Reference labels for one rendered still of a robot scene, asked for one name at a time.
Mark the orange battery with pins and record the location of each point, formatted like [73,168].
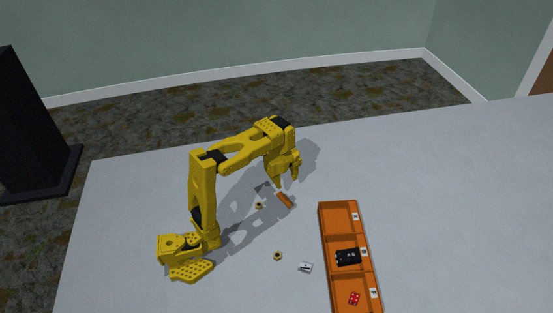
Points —
[284,199]

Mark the dark red die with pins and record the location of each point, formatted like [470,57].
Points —
[353,299]

